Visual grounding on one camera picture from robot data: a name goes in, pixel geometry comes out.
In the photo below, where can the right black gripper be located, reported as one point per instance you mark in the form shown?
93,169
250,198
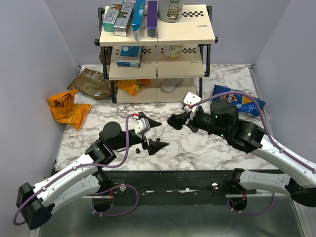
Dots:
191,123

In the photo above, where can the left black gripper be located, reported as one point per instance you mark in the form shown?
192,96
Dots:
153,146

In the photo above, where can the black earbud charging case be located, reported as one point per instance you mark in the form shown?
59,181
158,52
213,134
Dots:
174,123

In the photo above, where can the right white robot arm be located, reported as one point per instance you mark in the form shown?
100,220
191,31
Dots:
297,178

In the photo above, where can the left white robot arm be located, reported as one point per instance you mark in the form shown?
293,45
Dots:
85,176

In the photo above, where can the grey silver pouch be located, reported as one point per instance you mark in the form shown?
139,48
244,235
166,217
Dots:
169,85

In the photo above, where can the orange snack bag on shelf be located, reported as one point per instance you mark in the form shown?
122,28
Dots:
133,86

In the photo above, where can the beige three-tier shelf rack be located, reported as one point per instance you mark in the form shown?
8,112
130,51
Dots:
194,31

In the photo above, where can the blue Doritos bag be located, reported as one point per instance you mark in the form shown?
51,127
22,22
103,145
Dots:
242,103

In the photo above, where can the brown snack bag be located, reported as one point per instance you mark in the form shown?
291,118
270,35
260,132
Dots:
92,84

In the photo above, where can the blue razor box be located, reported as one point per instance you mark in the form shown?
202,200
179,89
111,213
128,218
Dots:
129,56

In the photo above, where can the orange Kettle chips bag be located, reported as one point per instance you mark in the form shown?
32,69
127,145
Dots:
65,110

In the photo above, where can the brown item behind shelf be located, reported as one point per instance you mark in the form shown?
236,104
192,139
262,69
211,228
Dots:
105,55

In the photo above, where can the blue tall box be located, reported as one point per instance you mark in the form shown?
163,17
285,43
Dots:
138,19

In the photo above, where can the silver Rio box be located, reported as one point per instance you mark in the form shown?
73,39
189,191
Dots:
124,18

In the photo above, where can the white cartoon mug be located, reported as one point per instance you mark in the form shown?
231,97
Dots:
170,10

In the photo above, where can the purple box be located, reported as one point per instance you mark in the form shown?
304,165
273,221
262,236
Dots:
152,20

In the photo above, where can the teal Rio box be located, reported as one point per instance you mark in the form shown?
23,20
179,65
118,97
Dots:
111,15

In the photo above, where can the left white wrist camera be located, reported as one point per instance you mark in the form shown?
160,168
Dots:
141,126

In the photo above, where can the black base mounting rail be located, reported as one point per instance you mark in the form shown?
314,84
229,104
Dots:
166,188

